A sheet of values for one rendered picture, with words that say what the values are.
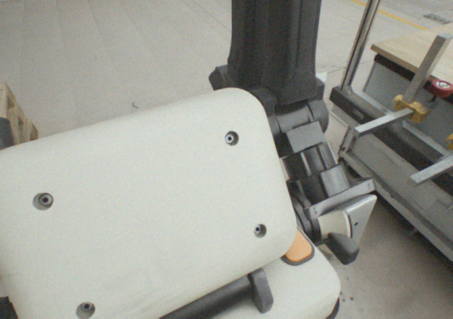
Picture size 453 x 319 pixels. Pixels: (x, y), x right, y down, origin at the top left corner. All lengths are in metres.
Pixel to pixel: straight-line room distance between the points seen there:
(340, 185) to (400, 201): 1.52
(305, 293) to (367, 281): 1.47
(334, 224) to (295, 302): 0.12
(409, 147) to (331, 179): 1.02
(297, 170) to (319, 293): 0.16
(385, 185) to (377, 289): 0.59
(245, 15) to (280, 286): 0.34
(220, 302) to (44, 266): 0.13
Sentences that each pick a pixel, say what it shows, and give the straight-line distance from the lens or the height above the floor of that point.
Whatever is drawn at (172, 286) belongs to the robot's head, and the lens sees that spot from 0.21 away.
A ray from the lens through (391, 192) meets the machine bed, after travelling 1.92.
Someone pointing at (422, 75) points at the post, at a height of 0.96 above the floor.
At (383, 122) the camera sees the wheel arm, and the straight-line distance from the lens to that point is 1.22.
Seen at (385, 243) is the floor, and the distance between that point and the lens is 1.91.
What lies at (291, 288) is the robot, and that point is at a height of 1.24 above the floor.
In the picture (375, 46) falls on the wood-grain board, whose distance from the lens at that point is 1.62.
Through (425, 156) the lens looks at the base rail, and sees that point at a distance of 1.37.
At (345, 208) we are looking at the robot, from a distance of 0.36.
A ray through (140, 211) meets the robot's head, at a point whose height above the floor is 1.35.
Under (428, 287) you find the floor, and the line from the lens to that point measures 1.89.
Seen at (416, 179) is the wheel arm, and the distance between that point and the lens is 1.07.
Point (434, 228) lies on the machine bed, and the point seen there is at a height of 0.17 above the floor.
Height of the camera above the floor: 1.51
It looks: 46 degrees down
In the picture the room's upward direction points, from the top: straight up
